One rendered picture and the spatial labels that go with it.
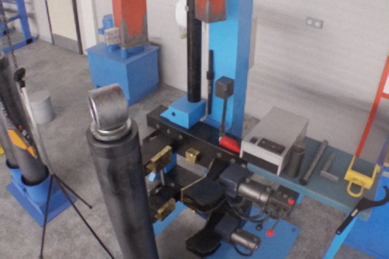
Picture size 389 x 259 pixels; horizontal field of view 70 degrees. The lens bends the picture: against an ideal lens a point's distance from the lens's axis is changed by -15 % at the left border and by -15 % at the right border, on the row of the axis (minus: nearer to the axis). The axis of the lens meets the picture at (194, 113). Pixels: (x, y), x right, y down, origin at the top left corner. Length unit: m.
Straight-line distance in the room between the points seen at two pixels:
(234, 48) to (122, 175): 0.87
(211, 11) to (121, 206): 0.94
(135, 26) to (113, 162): 0.52
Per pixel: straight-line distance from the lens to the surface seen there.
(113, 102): 1.15
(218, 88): 1.74
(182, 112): 1.85
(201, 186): 1.66
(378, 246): 2.78
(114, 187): 1.35
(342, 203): 1.64
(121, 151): 1.22
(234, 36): 1.67
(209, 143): 1.79
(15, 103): 2.41
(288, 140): 1.70
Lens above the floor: 2.22
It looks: 34 degrees down
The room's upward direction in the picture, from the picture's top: straight up
